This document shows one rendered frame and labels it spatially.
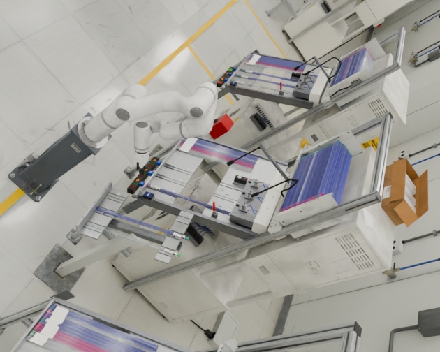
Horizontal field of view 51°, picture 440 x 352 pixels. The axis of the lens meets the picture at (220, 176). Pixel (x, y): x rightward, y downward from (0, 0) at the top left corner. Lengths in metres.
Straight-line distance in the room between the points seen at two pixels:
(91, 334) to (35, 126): 1.73
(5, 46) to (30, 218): 1.25
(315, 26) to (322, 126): 3.33
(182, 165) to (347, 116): 1.38
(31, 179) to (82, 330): 1.27
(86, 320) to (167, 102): 1.05
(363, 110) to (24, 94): 2.40
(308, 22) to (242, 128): 3.26
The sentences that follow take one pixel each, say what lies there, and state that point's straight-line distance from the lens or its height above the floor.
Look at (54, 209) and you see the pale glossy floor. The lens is 3.19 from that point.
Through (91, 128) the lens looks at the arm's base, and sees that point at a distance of 2.56.
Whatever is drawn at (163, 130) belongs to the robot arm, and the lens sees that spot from 2.38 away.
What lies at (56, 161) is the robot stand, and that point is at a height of 0.40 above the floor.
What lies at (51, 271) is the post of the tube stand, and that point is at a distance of 3.06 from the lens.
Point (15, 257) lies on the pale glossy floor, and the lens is 3.00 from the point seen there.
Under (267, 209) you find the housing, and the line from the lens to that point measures 2.54.
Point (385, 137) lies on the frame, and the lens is 2.51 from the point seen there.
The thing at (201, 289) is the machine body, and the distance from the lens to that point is 2.99.
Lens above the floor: 2.67
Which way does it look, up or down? 37 degrees down
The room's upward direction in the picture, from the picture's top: 63 degrees clockwise
